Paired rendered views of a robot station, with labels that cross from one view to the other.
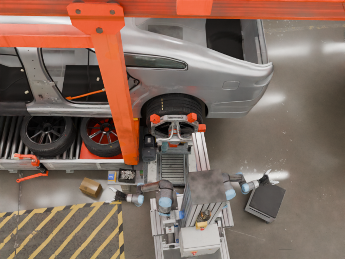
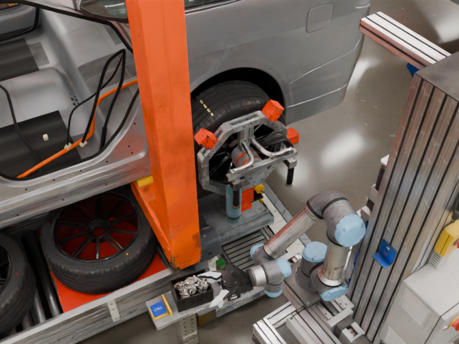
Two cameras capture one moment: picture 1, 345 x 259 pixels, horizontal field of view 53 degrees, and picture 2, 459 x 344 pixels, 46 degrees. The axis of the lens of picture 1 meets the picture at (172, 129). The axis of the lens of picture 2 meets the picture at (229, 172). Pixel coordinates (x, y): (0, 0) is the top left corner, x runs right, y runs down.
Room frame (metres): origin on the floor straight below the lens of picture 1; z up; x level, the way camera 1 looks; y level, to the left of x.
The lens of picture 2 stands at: (-0.13, 0.91, 3.00)
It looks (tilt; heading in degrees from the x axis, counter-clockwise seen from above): 47 degrees down; 336
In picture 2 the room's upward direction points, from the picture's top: straight up
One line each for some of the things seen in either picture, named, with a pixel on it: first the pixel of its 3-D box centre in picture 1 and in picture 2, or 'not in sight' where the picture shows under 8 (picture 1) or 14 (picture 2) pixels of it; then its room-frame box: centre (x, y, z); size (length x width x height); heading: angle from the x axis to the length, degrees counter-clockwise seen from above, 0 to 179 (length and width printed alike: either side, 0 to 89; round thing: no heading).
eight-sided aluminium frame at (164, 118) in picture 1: (174, 128); (242, 155); (1.81, -0.02, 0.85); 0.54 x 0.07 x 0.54; 94
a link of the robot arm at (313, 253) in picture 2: not in sight; (315, 259); (0.96, 0.01, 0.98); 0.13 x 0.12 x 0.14; 176
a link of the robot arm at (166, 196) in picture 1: (165, 203); (335, 254); (0.83, 0.02, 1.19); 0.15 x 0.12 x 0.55; 176
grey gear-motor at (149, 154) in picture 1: (149, 146); (195, 234); (1.82, 0.29, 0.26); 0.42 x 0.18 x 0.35; 4
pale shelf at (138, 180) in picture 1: (126, 178); (188, 299); (1.31, 0.52, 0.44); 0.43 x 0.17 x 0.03; 94
